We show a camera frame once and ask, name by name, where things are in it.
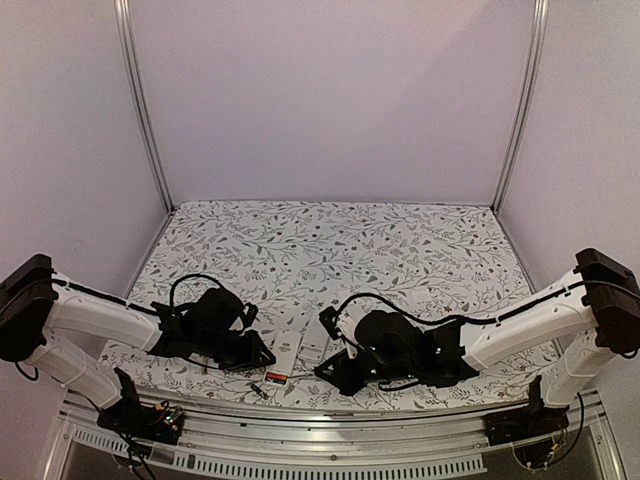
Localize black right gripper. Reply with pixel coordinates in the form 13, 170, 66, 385
315, 347, 417, 394

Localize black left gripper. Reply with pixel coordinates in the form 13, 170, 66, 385
195, 331, 277, 374

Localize white remote with logo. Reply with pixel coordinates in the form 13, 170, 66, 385
264, 330, 302, 388

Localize white remote control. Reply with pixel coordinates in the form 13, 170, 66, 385
299, 320, 329, 363

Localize white battery cover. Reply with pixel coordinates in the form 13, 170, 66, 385
337, 290, 351, 319
411, 289, 431, 303

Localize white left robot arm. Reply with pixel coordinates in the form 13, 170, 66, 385
1, 254, 276, 434

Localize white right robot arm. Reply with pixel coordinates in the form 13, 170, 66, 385
314, 248, 639, 436

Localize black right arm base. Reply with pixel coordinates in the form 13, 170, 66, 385
483, 375, 569, 470

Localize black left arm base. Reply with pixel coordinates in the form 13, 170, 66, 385
97, 368, 185, 445

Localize red batteries in remote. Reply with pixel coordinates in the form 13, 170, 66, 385
265, 372, 288, 385

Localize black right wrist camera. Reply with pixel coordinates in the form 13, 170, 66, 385
319, 306, 341, 340

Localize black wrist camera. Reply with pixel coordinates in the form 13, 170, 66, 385
319, 306, 341, 340
241, 302, 258, 330

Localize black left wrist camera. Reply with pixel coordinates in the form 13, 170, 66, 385
241, 302, 258, 330

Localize aluminium front rail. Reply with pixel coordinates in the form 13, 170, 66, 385
42, 384, 626, 480

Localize aluminium back left frame post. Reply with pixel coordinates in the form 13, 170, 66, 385
113, 0, 175, 215

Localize aluminium frame post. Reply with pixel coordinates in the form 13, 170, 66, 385
491, 0, 549, 217
113, 0, 175, 215

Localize aluminium back right frame post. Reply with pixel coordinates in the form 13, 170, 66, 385
491, 0, 549, 217

